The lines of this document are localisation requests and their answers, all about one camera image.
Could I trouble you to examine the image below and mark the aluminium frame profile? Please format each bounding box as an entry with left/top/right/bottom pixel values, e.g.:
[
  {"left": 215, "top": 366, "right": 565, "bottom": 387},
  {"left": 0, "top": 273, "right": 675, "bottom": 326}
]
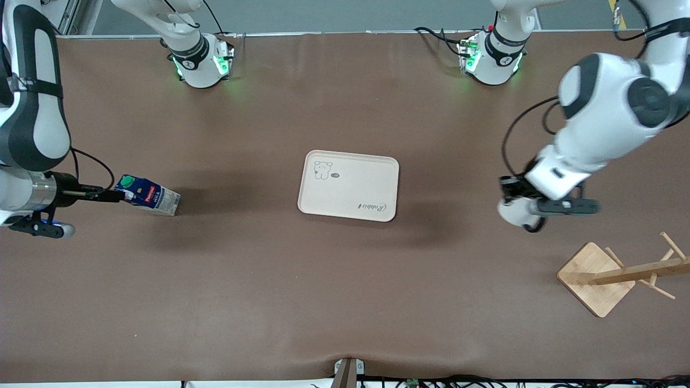
[{"left": 40, "top": 0, "right": 81, "bottom": 39}]

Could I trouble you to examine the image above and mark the black base cable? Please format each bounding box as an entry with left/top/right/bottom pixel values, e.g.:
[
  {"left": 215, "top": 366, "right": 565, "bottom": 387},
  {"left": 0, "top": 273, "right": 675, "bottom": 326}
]
[
  {"left": 202, "top": 0, "right": 246, "bottom": 41},
  {"left": 414, "top": 26, "right": 467, "bottom": 58}
]

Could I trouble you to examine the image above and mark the black right base cable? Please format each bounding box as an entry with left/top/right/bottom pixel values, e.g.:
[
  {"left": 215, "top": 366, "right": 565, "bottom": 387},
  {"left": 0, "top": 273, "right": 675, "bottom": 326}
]
[{"left": 202, "top": 0, "right": 246, "bottom": 41}]

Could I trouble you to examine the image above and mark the cream plastic tray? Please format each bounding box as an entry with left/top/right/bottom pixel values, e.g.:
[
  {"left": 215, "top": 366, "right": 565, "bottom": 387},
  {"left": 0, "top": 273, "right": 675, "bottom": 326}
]
[{"left": 298, "top": 150, "right": 400, "bottom": 223}]

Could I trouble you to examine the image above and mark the blue milk carton green cap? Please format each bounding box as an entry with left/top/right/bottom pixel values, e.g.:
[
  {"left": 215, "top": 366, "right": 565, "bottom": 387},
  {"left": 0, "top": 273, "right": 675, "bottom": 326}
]
[{"left": 114, "top": 174, "right": 182, "bottom": 217}]

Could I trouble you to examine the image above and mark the wooden cup stand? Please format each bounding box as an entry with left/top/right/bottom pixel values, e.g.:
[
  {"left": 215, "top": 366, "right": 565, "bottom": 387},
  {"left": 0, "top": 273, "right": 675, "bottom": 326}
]
[{"left": 556, "top": 232, "right": 690, "bottom": 318}]

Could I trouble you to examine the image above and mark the black left base cable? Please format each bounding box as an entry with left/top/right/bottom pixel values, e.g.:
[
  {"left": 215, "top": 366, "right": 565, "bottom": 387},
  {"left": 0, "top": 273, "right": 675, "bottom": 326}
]
[{"left": 414, "top": 26, "right": 467, "bottom": 58}]

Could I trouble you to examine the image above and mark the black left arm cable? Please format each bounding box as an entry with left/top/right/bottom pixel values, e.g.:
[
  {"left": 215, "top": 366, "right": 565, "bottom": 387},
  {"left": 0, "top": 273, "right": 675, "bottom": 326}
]
[{"left": 501, "top": 0, "right": 652, "bottom": 182}]

